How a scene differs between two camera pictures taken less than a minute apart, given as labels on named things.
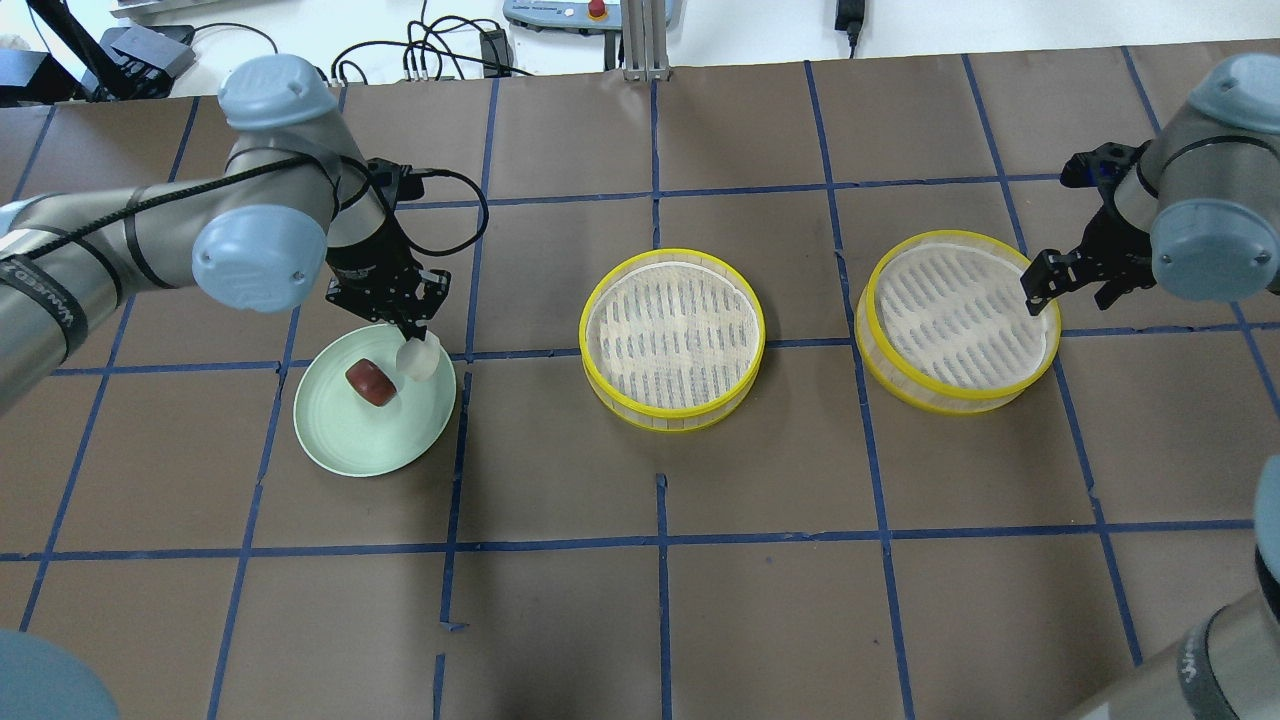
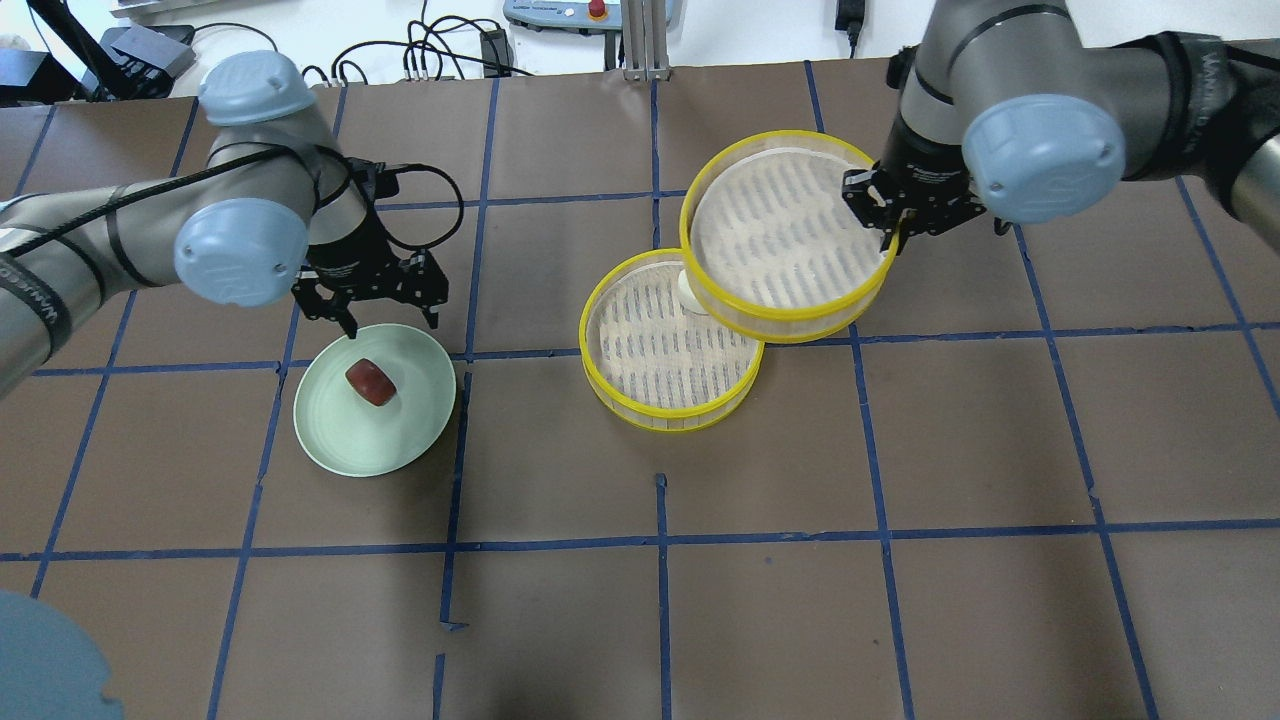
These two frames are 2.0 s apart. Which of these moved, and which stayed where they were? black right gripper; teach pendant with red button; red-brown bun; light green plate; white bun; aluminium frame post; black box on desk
Moved: white bun; black right gripper
Stayed: aluminium frame post; black box on desk; red-brown bun; light green plate; teach pendant with red button
